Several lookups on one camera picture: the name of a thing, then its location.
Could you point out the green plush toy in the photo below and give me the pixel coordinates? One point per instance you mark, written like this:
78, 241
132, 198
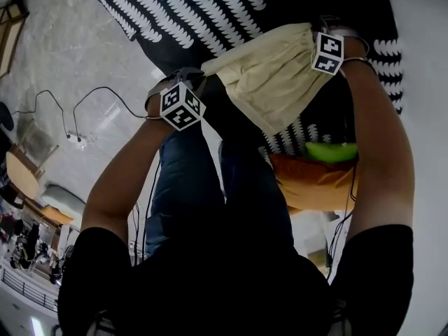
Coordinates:
329, 152

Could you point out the black round stand base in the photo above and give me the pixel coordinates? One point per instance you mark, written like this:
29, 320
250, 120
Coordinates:
5, 115

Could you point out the wooden magazine rack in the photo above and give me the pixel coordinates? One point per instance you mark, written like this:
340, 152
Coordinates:
10, 30

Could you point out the orange cushion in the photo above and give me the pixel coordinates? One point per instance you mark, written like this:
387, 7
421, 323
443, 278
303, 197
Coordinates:
311, 184

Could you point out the black white patterned blanket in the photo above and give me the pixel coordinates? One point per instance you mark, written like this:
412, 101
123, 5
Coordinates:
297, 2

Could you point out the white power strip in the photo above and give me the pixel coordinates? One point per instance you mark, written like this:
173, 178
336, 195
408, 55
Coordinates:
78, 138

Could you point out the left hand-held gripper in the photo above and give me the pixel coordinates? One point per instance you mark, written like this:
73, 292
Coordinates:
182, 107

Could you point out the person's right forearm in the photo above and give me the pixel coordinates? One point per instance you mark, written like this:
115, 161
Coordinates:
381, 152

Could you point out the pale yellow shorts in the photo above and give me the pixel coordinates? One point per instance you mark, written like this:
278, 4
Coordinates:
273, 79

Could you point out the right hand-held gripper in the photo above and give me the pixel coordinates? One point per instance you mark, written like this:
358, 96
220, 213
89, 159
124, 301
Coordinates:
329, 52

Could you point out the person's black shirt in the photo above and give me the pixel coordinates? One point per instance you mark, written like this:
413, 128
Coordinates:
227, 285

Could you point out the person's left forearm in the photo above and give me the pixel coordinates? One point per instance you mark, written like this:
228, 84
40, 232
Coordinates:
119, 180

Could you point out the person's blue jeans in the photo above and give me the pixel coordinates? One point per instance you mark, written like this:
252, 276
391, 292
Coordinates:
189, 187

